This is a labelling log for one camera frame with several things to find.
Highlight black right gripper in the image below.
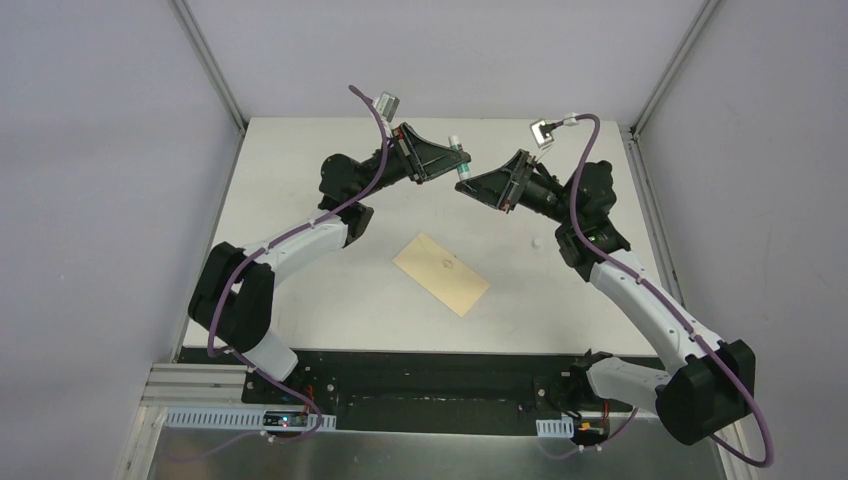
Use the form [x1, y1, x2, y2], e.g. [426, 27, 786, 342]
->
[456, 149, 580, 228]

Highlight green white glue stick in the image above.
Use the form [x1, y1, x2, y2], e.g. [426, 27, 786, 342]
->
[448, 135, 470, 181]

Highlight cream paper envelope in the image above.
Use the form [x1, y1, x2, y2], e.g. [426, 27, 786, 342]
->
[393, 233, 490, 317]

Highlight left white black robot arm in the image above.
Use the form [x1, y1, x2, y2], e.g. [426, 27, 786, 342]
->
[187, 123, 471, 405]

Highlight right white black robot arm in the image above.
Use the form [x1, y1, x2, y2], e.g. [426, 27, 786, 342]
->
[455, 150, 763, 445]

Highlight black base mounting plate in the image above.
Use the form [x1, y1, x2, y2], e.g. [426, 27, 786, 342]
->
[241, 350, 631, 436]

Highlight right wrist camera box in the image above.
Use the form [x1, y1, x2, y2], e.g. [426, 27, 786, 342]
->
[529, 119, 561, 160]

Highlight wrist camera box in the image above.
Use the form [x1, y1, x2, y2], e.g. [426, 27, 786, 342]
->
[529, 119, 561, 160]
[372, 92, 400, 123]

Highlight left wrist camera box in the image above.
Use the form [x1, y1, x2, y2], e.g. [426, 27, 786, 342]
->
[372, 92, 400, 123]

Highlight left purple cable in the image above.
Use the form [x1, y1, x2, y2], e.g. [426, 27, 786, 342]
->
[206, 84, 390, 445]

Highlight purple cable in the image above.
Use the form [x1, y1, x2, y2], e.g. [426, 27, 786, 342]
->
[536, 113, 776, 469]
[206, 84, 390, 445]

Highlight right white cable duct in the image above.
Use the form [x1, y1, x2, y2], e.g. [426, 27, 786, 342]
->
[535, 416, 575, 439]

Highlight white cable duct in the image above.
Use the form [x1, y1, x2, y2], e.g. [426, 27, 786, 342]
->
[535, 416, 575, 439]
[164, 407, 337, 433]

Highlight left white cable duct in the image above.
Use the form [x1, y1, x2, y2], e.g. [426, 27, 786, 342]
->
[164, 407, 337, 433]

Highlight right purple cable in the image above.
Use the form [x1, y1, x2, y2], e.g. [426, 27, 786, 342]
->
[536, 113, 776, 469]

